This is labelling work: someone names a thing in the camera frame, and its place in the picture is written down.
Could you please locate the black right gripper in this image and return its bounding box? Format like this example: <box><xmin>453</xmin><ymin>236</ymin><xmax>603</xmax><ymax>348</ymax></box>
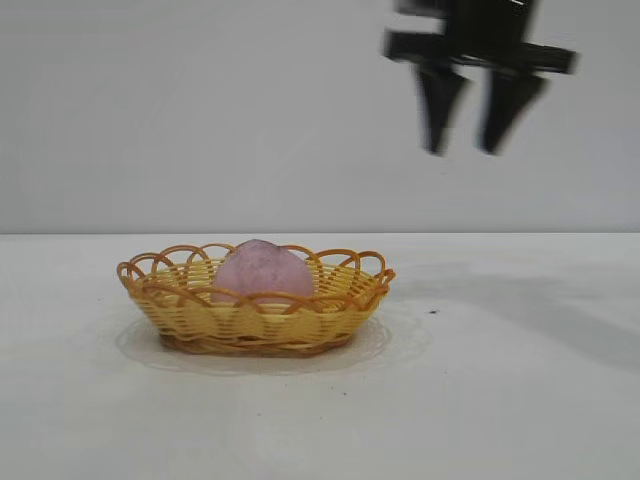
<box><xmin>382</xmin><ymin>0</ymin><xmax>581</xmax><ymax>157</ymax></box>

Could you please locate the pink peach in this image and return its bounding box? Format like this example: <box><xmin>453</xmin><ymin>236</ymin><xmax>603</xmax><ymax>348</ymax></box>
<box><xmin>209</xmin><ymin>238</ymin><xmax>317</xmax><ymax>307</ymax></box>

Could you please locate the yellow woven wicker basket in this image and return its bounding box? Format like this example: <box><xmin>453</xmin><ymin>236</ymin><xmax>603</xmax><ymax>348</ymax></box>
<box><xmin>116</xmin><ymin>241</ymin><xmax>397</xmax><ymax>358</ymax></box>

